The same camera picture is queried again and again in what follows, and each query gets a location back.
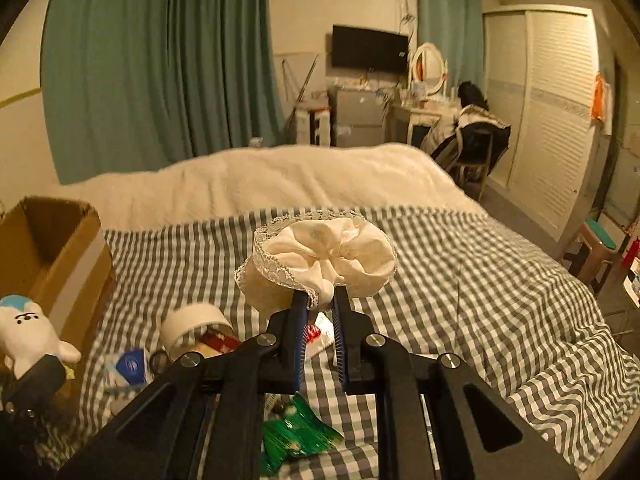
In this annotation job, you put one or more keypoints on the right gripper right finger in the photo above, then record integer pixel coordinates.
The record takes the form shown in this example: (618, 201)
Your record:
(436, 418)

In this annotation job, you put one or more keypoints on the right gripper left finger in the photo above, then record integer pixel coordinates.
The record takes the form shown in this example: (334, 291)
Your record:
(203, 417)

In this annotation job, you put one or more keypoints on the white bear plush toy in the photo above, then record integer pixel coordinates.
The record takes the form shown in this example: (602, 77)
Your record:
(27, 335)

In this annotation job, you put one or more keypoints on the red white medicine box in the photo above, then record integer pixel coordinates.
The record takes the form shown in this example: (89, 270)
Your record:
(216, 343)

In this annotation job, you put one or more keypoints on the cream lace scrunchie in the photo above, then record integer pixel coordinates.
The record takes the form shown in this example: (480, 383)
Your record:
(314, 253)

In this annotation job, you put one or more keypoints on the blue white tissue pack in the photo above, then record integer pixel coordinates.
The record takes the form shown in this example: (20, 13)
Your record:
(126, 371)

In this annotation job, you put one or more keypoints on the white tape roll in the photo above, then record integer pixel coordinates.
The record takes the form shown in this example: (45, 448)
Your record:
(187, 321)

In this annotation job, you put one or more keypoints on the green snack wrapper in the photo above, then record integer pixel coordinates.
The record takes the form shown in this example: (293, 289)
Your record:
(296, 433)

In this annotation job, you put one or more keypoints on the checkered bed sheet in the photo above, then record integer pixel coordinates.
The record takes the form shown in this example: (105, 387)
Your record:
(464, 283)

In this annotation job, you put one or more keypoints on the red white sachet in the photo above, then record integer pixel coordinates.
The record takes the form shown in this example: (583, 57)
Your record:
(319, 335)

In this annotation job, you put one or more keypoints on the brown cardboard box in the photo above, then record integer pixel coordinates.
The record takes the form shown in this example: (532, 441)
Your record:
(53, 251)

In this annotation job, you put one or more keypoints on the small stool teal cushion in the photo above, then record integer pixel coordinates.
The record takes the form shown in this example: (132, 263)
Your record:
(590, 255)

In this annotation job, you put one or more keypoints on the cream fluffy blanket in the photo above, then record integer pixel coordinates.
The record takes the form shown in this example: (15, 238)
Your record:
(234, 182)

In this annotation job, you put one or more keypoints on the chair with clothes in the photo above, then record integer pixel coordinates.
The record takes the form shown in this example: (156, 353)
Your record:
(468, 145)

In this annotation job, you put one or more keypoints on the white dressing table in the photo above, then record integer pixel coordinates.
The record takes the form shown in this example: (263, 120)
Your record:
(410, 125)

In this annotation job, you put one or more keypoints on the grey mini fridge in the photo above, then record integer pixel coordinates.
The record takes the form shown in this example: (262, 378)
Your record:
(358, 118)

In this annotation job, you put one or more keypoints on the white crate shelf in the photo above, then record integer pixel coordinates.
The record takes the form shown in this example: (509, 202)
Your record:
(312, 125)

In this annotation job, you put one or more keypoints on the orange hanging cloth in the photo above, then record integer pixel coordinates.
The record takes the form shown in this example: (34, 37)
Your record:
(597, 109)

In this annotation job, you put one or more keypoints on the oval vanity mirror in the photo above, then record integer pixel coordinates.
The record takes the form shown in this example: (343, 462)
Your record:
(428, 71)

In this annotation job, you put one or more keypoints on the green curtain left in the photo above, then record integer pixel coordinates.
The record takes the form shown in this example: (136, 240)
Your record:
(137, 85)

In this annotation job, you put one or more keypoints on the green curtain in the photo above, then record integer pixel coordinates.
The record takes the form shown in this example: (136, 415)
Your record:
(456, 28)
(137, 85)

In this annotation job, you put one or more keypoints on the white louvered wardrobe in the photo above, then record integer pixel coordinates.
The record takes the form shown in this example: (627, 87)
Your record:
(541, 68)

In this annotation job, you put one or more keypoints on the green curtain right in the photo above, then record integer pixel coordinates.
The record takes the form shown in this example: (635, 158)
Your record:
(456, 28)

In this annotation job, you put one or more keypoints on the black wall television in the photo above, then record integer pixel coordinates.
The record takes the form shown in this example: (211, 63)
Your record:
(369, 49)

